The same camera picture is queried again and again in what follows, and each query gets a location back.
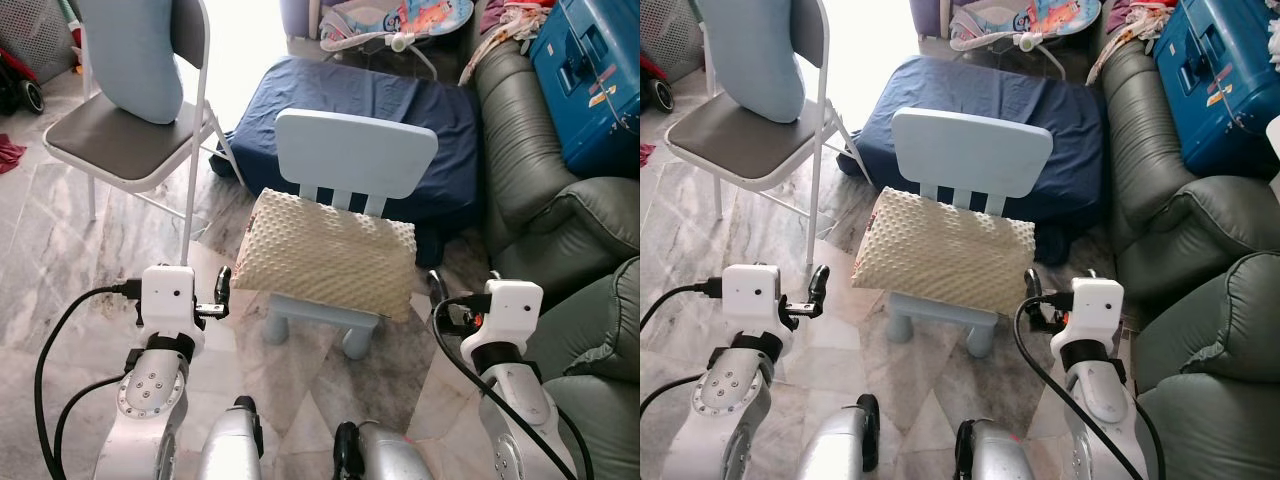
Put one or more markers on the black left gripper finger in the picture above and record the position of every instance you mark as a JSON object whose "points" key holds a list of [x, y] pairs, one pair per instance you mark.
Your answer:
{"points": [[224, 282], [820, 280]]}

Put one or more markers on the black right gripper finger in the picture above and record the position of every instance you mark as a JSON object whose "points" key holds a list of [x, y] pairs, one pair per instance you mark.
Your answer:
{"points": [[438, 285], [1033, 284]]}

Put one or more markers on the beige dotted plush pillow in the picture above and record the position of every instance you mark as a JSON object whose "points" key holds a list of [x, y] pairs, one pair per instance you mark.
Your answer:
{"points": [[320, 255], [940, 250]]}

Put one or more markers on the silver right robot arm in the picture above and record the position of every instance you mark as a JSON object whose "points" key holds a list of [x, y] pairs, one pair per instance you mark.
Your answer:
{"points": [[515, 400], [1100, 400]]}

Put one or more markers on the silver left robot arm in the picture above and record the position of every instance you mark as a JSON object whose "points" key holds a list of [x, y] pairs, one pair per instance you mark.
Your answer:
{"points": [[725, 395], [150, 400]]}

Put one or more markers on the grey-green leather sofa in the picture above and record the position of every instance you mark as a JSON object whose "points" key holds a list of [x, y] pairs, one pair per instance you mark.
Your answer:
{"points": [[520, 150], [1150, 170]]}

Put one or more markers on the silver left robot leg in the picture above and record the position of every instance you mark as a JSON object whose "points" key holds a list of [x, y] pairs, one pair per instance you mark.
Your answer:
{"points": [[840, 445], [232, 450]]}

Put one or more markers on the silver robot leg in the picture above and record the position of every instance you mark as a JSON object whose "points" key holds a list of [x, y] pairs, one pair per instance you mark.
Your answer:
{"points": [[232, 450], [390, 455], [995, 455], [840, 445]]}

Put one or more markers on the silver right robot leg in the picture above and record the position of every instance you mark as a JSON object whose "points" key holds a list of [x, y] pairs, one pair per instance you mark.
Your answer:
{"points": [[995, 455], [390, 455]]}

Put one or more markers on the small light blue child chair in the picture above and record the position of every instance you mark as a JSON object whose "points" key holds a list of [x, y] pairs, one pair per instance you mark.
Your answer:
{"points": [[350, 150], [965, 148]]}

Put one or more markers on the grey metal folding chair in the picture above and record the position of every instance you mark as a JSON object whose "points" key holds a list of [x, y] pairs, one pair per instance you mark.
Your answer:
{"points": [[730, 140], [110, 145]]}

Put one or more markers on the red cloth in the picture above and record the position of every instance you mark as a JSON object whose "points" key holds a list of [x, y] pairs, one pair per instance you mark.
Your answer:
{"points": [[10, 155], [646, 154]]}

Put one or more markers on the light blue contoured cushion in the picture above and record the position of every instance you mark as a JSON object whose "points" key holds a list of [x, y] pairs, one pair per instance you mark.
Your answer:
{"points": [[135, 60], [755, 55]]}

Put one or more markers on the blue hard-shell suitcase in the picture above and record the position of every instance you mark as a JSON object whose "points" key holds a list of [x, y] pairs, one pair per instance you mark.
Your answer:
{"points": [[590, 90], [1220, 90]]}

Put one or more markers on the black and red stroller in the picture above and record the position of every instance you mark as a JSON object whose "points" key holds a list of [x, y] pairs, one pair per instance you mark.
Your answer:
{"points": [[658, 92], [22, 90]]}

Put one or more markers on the pink and white clothes pile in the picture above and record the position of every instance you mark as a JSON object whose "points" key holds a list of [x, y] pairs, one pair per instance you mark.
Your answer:
{"points": [[500, 35], [1125, 35]]}

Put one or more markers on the colourful baby bouncer seat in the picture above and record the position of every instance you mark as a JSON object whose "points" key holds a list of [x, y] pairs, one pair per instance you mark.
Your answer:
{"points": [[400, 22], [1030, 20]]}

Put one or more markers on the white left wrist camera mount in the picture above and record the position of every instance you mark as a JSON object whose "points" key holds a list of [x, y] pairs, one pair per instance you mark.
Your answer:
{"points": [[168, 298], [750, 295]]}

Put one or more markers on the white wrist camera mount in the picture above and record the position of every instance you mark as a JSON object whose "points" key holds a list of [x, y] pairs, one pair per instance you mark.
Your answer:
{"points": [[1095, 310], [505, 310], [750, 295], [168, 298]]}

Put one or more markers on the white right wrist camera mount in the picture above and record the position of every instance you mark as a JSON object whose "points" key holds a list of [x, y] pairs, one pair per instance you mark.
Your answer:
{"points": [[505, 310], [1095, 310]]}

